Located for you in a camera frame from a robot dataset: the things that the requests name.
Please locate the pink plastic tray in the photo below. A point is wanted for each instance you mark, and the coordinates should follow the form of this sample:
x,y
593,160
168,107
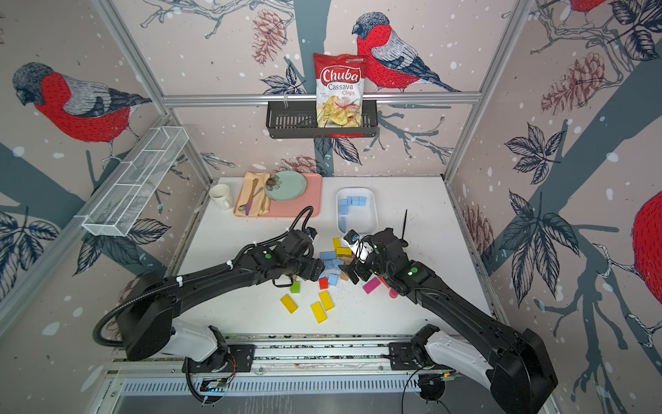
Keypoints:
x,y
311,197

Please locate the long light blue block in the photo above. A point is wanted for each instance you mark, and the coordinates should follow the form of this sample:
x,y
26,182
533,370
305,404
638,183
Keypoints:
x,y
328,255

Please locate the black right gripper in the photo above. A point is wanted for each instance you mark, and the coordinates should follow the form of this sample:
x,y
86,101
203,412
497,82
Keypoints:
x,y
358,267

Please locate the green floral plate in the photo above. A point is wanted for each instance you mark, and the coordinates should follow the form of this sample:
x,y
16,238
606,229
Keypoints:
x,y
285,186

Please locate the white wire wall shelf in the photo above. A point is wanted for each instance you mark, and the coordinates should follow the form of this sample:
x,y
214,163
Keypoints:
x,y
120,207

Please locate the Chuba cassava chips bag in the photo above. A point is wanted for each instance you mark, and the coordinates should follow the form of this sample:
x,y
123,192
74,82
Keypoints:
x,y
339,85

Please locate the purple handled spoon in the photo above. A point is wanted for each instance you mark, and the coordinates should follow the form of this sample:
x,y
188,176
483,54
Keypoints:
x,y
251,196

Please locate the aluminium mounting rail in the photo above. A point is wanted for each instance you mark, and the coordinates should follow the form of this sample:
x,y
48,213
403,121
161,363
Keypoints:
x,y
360,355

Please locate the yellow striped block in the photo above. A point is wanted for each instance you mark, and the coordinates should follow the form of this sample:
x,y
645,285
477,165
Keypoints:
x,y
343,252

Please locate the blue cube block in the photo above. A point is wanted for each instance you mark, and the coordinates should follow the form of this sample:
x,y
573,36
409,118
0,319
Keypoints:
x,y
357,201
344,207

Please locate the yellow block front left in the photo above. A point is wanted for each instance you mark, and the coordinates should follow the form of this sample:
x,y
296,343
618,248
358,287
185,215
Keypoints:
x,y
289,303

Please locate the white ceramic mug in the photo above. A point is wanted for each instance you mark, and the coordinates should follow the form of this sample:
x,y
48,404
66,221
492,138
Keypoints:
x,y
221,195

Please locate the white rectangular plastic bin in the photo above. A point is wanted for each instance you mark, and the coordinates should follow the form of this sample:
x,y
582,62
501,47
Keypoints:
x,y
363,220

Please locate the black spoon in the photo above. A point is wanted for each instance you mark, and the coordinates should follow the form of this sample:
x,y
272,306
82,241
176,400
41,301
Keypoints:
x,y
404,227

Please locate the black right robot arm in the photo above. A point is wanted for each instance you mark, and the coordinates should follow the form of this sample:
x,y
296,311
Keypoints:
x,y
522,390

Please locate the yellow block front middle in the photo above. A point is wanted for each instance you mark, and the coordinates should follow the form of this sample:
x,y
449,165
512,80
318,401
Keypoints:
x,y
319,312

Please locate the magenta rectangular block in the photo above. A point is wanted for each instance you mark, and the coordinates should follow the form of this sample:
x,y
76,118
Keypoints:
x,y
371,285

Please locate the yellow block front right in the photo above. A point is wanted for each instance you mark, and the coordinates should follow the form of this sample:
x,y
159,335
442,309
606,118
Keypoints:
x,y
326,300

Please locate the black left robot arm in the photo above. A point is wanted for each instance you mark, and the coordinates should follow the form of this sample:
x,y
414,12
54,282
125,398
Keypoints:
x,y
148,322

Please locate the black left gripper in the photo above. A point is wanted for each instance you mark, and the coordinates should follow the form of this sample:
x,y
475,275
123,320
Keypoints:
x,y
315,268

